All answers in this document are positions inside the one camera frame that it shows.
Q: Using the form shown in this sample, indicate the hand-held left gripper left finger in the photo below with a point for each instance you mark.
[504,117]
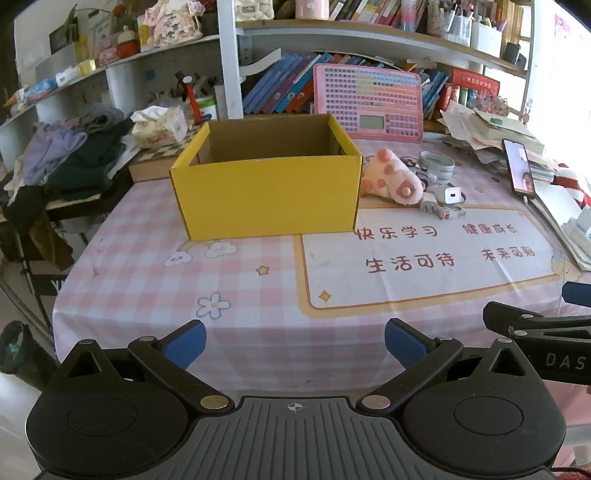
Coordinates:
[184,344]

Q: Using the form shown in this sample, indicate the pink checked table mat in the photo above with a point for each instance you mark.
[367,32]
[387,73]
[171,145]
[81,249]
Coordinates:
[184,286]

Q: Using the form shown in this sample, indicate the black smartphone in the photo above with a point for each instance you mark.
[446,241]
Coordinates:
[519,166]

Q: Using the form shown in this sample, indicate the pink round container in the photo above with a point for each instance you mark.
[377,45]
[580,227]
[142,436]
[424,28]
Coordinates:
[311,8]

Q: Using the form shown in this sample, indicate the wooden chessboard box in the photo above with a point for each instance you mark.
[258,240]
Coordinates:
[152,161]

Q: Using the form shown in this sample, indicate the tissue box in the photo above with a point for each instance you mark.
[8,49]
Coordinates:
[157,131]

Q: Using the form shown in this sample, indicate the pile of papers and books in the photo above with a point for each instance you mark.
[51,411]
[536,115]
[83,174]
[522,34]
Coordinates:
[489,134]

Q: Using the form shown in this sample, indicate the row of red books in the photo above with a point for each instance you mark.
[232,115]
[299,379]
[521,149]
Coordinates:
[471,83]

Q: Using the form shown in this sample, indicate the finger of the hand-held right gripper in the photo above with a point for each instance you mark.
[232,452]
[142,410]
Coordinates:
[503,318]
[577,294]

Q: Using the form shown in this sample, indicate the pink plush toy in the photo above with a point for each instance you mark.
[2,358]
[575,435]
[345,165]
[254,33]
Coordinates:
[392,180]

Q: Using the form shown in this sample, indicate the pile of clothes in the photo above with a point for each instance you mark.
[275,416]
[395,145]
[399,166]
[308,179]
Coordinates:
[83,161]

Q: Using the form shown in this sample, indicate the yellow cardboard box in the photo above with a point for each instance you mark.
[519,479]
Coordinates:
[268,198]

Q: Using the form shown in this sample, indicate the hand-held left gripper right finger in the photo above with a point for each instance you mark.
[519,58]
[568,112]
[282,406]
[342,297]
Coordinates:
[406,344]

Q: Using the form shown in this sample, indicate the pen cup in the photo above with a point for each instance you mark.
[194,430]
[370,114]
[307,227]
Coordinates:
[205,108]

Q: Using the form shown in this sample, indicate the pink keyboard learning toy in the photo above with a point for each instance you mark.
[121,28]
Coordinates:
[364,92]

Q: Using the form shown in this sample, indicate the black trash bag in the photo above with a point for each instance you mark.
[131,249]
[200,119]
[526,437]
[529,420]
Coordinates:
[21,353]

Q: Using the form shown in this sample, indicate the white charger plug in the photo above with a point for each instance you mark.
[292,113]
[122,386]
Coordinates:
[450,196]

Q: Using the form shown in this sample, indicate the small red label box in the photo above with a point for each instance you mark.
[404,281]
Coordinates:
[448,213]

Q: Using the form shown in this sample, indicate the row of blue books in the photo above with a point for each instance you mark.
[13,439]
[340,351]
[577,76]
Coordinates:
[281,83]

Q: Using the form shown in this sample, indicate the row of colourful books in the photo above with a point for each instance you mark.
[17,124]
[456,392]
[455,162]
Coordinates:
[369,11]

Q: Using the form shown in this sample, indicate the white bookshelf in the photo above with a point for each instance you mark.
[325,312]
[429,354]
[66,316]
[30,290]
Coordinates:
[229,69]

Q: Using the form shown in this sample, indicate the black folding chair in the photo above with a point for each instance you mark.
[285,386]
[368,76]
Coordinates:
[46,286]

